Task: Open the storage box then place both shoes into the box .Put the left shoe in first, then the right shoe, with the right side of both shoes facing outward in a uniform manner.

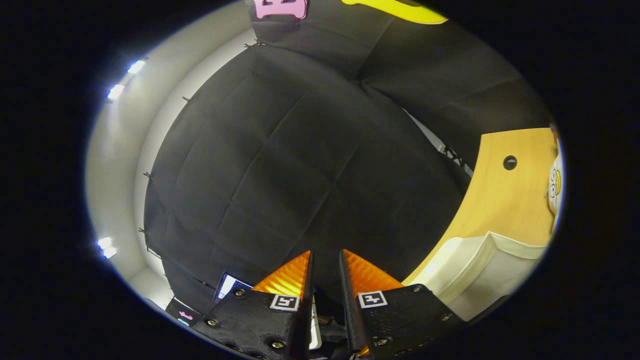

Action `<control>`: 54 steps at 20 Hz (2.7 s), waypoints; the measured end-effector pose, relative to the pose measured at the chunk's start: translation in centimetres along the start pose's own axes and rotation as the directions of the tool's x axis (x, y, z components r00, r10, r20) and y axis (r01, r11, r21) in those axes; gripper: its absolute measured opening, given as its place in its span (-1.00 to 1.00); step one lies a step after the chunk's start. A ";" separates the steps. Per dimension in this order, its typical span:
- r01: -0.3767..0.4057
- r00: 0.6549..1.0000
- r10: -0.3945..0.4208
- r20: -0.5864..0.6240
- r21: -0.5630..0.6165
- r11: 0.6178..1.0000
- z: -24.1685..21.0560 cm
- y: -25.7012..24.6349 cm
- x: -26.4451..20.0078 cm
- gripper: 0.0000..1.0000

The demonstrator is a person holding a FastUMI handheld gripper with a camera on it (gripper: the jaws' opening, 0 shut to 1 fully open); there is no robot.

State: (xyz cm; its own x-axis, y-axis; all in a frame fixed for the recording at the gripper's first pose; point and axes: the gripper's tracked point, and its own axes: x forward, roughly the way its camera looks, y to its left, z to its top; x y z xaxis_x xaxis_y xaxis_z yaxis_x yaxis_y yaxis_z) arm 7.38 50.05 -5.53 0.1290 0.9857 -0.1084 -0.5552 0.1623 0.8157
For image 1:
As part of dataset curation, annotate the grey fabric storage box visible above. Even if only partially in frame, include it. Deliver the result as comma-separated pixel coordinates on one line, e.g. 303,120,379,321
404,231,549,322

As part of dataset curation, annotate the penguin plush toy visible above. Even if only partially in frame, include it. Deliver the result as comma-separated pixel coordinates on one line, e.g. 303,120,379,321
547,152,565,217

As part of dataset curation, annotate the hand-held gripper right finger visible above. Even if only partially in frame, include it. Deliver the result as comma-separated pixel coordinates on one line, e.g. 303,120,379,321
340,249,468,360

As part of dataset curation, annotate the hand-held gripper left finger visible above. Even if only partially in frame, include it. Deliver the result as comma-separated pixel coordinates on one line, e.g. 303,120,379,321
192,250,316,360

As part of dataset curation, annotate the blue and white flat panel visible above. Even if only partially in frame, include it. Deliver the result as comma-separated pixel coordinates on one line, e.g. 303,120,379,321
214,271,254,304

